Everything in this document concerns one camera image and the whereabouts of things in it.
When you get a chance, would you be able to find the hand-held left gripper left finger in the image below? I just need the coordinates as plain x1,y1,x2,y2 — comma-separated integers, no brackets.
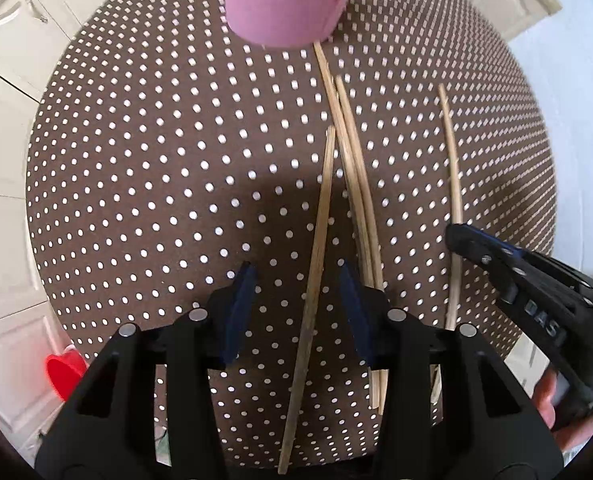
35,261,258,480

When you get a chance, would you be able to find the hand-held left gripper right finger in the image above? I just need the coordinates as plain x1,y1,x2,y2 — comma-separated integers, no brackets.
337,262,563,480

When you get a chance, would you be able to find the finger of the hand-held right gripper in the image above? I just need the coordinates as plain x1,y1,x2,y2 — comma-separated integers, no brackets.
446,224,525,304

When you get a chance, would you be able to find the light wooden chopstick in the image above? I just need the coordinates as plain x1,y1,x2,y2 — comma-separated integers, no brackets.
314,42,383,408
431,82,465,406
334,76,390,415
278,126,337,475

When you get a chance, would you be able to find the pink paper cup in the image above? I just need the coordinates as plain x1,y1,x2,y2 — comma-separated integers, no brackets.
224,0,365,50

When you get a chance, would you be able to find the person's right hand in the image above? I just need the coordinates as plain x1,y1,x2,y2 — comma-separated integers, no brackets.
533,371,593,463

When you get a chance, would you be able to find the brown polka-dot tablecloth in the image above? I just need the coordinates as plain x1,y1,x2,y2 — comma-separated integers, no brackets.
24,0,560,467

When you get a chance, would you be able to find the red plastic basin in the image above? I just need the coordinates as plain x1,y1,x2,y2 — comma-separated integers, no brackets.
46,352,88,402

